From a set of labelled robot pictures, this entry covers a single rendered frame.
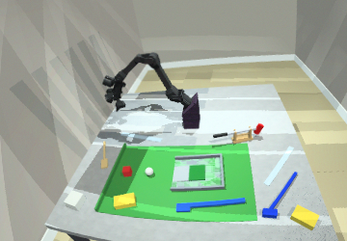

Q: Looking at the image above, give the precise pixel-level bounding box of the green flat mat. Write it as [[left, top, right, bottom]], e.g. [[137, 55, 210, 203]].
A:
[[98, 143, 257, 223]]

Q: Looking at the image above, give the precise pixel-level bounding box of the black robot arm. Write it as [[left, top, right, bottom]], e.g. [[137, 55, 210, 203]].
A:
[[102, 52, 193, 108]]

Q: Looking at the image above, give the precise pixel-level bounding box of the white golf ball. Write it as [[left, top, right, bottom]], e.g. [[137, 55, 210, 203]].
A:
[[145, 168, 153, 175]]

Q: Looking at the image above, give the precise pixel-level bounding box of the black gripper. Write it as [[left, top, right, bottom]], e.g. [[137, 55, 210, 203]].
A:
[[106, 88, 126, 112]]

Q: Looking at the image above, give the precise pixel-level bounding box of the white cube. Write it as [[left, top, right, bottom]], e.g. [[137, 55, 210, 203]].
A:
[[64, 190, 86, 211]]

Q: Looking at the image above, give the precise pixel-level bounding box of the yellow rectangular block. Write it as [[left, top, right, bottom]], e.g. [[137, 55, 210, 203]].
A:
[[114, 193, 136, 209], [290, 204, 319, 230]]

